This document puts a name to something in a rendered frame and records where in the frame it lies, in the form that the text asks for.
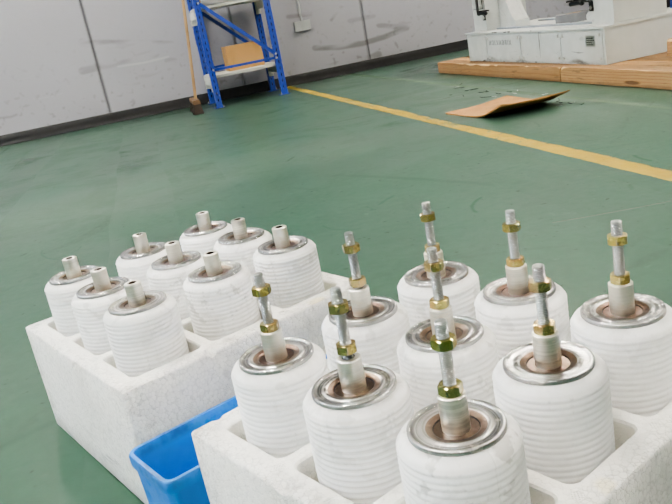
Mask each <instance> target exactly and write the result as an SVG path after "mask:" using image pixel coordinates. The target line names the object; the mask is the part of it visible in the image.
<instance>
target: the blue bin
mask: <svg viewBox="0 0 672 504"><path fill-rule="evenodd" d="M237 407H239V406H238V402H237V399H236V396H234V397H232V398H230V399H228V400H226V401H224V402H222V403H220V404H218V405H216V406H214V407H212V408H210V409H208V410H206V411H205V412H203V413H201V414H199V415H197V416H195V417H193V418H191V419H189V420H187V421H185V422H183V423H181V424H179V425H177V426H175V427H173V428H171V429H170V430H168V431H166V432H164V433H162V434H160V435H158V436H156V437H154V438H152V439H150V440H148V441H146V442H144V443H142V444H140V445H138V446H137V447H135V448H134V449H132V451H131V452H130V453H129V459H130V462H131V465H132V466H133V468H134V469H135V470H137V472H138V474H139V477H140V480H141V483H142V486H143V488H144V491H145V494H146V497H147V499H148V502H149V504H210V501H209V498H208V494H207V490H206V487H205V483H204V479H203V476H202V472H201V468H200V465H199V461H198V457H197V454H196V450H195V447H194V443H193V439H192V436H191V433H192V432H193V431H194V430H196V429H198V428H200V427H202V426H203V425H205V424H207V423H209V422H211V421H216V420H219V419H220V418H221V417H222V415H224V414H226V413H228V412H229V411H231V410H233V409H235V408H237Z"/></svg>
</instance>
